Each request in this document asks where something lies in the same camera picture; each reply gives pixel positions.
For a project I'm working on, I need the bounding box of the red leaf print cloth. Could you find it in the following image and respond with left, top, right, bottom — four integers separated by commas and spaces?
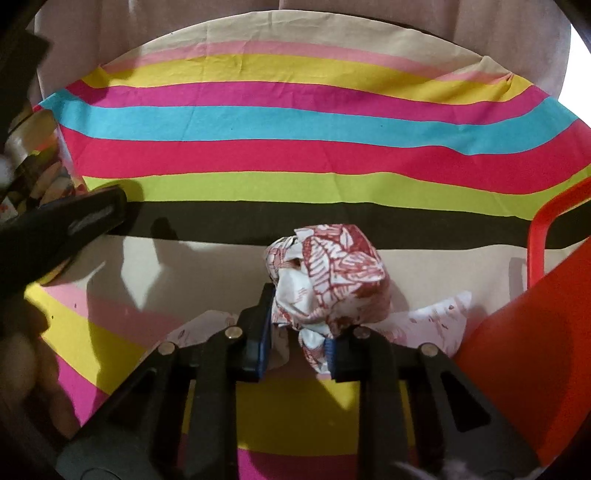
165, 223, 475, 377

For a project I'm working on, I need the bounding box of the left human hand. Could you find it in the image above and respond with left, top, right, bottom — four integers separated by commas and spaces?
1, 293, 80, 439

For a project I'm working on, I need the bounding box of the glass jar gold lid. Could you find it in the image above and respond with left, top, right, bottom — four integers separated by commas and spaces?
1, 109, 87, 223

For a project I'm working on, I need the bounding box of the red thermos bottle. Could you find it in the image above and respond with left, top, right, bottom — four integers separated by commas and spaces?
456, 180, 590, 466

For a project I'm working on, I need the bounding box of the striped colourful tablecloth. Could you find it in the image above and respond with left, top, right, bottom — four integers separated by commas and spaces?
22, 9, 591, 480

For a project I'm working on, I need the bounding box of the beige curtain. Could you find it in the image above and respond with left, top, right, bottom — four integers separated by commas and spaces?
29, 1, 571, 103

